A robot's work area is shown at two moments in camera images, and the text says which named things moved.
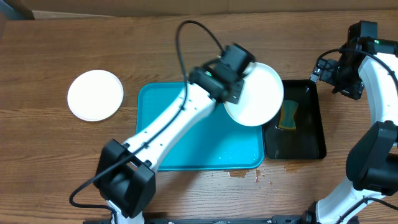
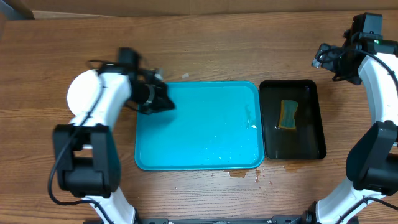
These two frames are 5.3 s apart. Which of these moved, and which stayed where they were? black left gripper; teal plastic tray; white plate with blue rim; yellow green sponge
Moved: white plate with blue rim; black left gripper
Stayed: teal plastic tray; yellow green sponge
